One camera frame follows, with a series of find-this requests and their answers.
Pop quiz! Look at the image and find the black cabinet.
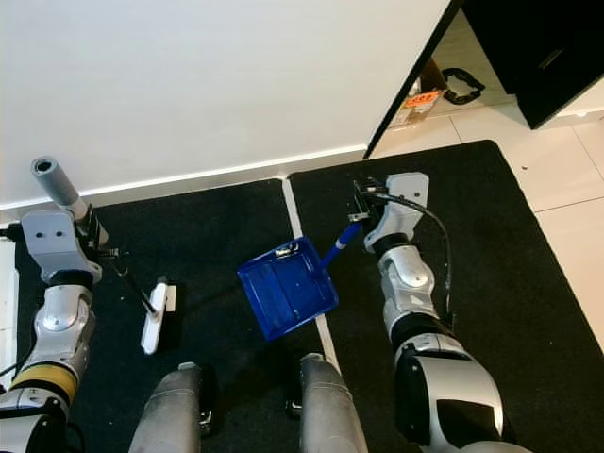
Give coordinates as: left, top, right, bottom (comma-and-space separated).
462, 0, 604, 130

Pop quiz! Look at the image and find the silver left robot leg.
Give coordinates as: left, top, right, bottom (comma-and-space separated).
127, 361, 218, 453

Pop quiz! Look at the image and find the black floor mat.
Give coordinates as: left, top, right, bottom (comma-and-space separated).
288, 140, 604, 453
14, 179, 327, 453

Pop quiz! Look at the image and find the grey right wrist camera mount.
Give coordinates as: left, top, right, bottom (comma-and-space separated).
373, 173, 430, 251

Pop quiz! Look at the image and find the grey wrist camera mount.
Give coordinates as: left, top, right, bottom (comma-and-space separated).
373, 173, 430, 251
22, 210, 100, 279

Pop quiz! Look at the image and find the silver right robot leg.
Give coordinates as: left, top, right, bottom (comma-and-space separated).
288, 352, 369, 453

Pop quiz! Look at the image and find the blue long-handled dustpan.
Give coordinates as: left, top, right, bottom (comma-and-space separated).
236, 222, 360, 343

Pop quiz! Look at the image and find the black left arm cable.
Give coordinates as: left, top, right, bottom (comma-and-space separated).
0, 354, 29, 380

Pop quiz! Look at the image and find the grey handled white broom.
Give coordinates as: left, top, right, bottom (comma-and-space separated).
30, 156, 178, 356

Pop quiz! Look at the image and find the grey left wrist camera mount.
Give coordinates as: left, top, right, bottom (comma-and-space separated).
22, 210, 100, 279

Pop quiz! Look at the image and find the cardboard box of clutter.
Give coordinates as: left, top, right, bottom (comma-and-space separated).
394, 59, 449, 128

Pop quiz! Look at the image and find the black curved cable chain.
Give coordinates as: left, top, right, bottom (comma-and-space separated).
442, 66, 487, 105

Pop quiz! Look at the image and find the silver robot leg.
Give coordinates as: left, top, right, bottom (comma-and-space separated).
127, 361, 218, 453
288, 352, 369, 453

